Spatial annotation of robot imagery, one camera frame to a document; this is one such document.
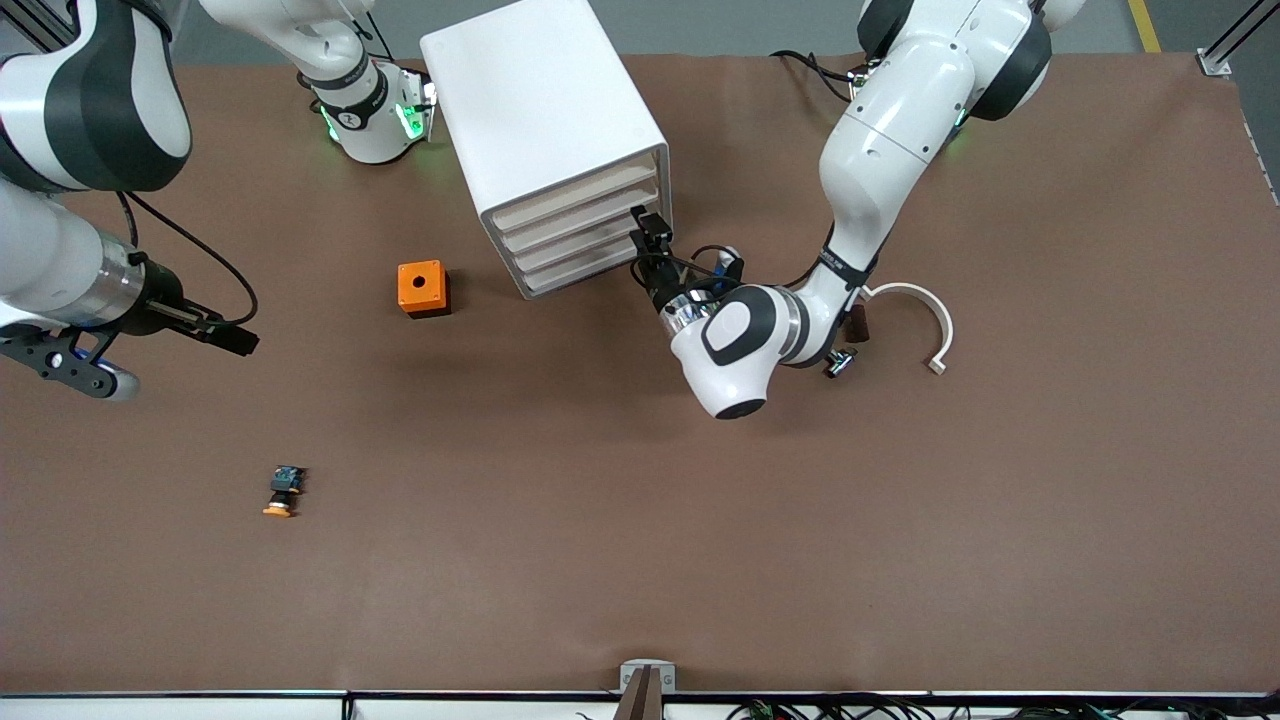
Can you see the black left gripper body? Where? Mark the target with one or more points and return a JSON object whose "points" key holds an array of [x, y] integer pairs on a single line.
{"points": [[659, 287]]}

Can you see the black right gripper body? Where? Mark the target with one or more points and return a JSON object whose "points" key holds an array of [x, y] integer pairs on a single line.
{"points": [[166, 301]]}

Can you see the white plastic drawer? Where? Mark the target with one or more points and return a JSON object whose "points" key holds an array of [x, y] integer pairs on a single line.
{"points": [[575, 242], [575, 196], [575, 219], [575, 265]]}

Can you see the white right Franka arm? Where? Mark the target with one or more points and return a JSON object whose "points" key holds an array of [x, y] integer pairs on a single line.
{"points": [[60, 100]]}

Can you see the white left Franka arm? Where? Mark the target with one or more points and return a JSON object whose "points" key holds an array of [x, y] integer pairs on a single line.
{"points": [[900, 110]]}

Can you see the orange cap push button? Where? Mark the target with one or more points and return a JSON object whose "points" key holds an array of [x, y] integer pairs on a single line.
{"points": [[283, 490]]}

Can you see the white drawer cabinet housing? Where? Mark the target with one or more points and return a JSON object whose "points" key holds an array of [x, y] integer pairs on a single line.
{"points": [[540, 90]]}

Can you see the chrome metal tee fitting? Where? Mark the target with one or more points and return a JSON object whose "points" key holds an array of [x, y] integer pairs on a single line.
{"points": [[838, 365]]}

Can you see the brown ribbed cylinder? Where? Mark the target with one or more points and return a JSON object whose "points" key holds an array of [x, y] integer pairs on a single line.
{"points": [[860, 325]]}

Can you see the orange box with hole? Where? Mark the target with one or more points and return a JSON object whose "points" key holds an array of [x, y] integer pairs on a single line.
{"points": [[432, 295]]}

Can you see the brown bar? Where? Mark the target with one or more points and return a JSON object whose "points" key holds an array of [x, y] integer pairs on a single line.
{"points": [[642, 700]]}

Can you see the white table edge rail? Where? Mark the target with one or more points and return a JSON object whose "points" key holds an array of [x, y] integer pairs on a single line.
{"points": [[200, 708]]}

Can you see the grey metal table bracket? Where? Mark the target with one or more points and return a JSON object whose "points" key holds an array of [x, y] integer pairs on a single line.
{"points": [[630, 675]]}

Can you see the aluminium frame post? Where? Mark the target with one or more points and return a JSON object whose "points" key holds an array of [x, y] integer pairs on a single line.
{"points": [[1240, 30]]}

